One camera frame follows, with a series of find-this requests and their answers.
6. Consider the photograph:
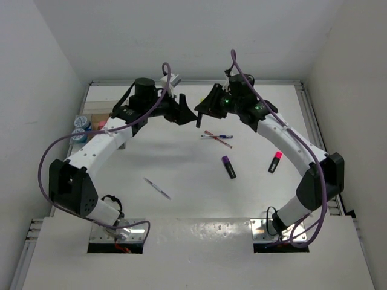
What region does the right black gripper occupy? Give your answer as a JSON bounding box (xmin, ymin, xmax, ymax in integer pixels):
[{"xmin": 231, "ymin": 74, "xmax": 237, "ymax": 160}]
[{"xmin": 195, "ymin": 84, "xmax": 241, "ymax": 119}]

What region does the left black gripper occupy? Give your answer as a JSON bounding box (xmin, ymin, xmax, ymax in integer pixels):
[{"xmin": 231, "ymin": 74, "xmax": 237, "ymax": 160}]
[{"xmin": 144, "ymin": 86, "xmax": 197, "ymax": 125}]

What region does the pink cap highlighter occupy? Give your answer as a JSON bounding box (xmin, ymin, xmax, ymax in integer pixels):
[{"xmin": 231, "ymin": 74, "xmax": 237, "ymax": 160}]
[{"xmin": 268, "ymin": 151, "xmax": 282, "ymax": 173}]

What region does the blue patterned round jar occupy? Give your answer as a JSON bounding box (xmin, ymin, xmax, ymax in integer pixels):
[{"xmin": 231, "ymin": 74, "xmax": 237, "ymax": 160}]
[{"xmin": 73, "ymin": 115, "xmax": 91, "ymax": 131}]

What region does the yellow cap highlighter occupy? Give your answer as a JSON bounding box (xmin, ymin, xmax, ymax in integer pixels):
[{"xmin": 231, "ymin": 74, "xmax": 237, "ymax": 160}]
[{"xmin": 196, "ymin": 112, "xmax": 203, "ymax": 128}]

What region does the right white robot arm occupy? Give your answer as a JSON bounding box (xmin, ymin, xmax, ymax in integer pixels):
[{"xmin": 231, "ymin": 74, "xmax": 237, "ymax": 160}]
[{"xmin": 195, "ymin": 74, "xmax": 345, "ymax": 234}]

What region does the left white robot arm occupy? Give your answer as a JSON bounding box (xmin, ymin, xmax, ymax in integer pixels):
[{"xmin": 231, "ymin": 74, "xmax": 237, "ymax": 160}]
[{"xmin": 49, "ymin": 74, "xmax": 197, "ymax": 230}]

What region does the red gel pen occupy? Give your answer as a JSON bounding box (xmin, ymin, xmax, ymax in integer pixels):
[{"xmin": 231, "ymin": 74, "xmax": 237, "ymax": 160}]
[{"xmin": 203, "ymin": 131, "xmax": 233, "ymax": 149}]

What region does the blue gel pen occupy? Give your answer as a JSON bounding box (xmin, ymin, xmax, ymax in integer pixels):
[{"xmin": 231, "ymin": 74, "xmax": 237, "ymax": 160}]
[{"xmin": 201, "ymin": 134, "xmax": 233, "ymax": 139}]

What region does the clear thin ballpoint pen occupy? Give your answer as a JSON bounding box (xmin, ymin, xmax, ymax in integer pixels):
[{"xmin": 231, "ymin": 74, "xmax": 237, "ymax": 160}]
[{"xmin": 143, "ymin": 178, "xmax": 171, "ymax": 200}]

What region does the clear compartment organizer tray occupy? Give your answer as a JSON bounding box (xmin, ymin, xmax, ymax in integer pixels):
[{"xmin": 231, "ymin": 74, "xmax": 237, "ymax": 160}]
[{"xmin": 71, "ymin": 108, "xmax": 111, "ymax": 144}]

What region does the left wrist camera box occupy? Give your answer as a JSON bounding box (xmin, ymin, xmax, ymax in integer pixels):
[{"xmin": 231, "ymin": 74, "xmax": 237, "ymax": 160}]
[{"xmin": 160, "ymin": 74, "xmax": 181, "ymax": 95}]

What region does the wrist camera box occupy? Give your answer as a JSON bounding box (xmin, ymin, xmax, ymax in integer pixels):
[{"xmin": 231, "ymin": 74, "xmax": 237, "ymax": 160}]
[
  {"xmin": 160, "ymin": 74, "xmax": 181, "ymax": 95},
  {"xmin": 223, "ymin": 70, "xmax": 234, "ymax": 92}
]

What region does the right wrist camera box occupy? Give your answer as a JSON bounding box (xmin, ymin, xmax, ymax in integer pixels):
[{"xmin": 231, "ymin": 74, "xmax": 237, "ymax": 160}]
[{"xmin": 223, "ymin": 70, "xmax": 234, "ymax": 92}]

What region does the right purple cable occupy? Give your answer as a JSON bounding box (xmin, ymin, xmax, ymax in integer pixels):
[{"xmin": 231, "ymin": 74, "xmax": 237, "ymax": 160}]
[{"xmin": 230, "ymin": 48, "xmax": 329, "ymax": 248}]

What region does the purple cable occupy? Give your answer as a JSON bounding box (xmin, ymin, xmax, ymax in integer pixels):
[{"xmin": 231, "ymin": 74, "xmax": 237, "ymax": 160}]
[
  {"xmin": 230, "ymin": 48, "xmax": 329, "ymax": 248},
  {"xmin": 37, "ymin": 62, "xmax": 172, "ymax": 242}
]

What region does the aluminium table edge rail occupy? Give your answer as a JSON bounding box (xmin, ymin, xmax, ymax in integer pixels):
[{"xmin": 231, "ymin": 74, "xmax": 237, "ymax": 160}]
[{"xmin": 89, "ymin": 79, "xmax": 302, "ymax": 86}]

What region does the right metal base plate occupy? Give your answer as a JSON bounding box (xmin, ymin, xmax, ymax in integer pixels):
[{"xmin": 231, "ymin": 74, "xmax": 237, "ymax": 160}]
[{"xmin": 250, "ymin": 217, "xmax": 309, "ymax": 243}]

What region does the metal base plate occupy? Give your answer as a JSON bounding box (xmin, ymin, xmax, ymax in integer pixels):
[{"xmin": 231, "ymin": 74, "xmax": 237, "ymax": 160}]
[
  {"xmin": 89, "ymin": 218, "xmax": 148, "ymax": 243},
  {"xmin": 250, "ymin": 217, "xmax": 309, "ymax": 243}
]

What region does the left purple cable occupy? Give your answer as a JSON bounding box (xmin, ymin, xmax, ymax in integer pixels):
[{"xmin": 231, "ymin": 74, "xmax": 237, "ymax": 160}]
[{"xmin": 37, "ymin": 62, "xmax": 172, "ymax": 242}]

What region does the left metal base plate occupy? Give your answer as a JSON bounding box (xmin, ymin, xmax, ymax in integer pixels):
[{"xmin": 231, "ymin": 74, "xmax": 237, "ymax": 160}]
[{"xmin": 89, "ymin": 218, "xmax": 148, "ymax": 243}]

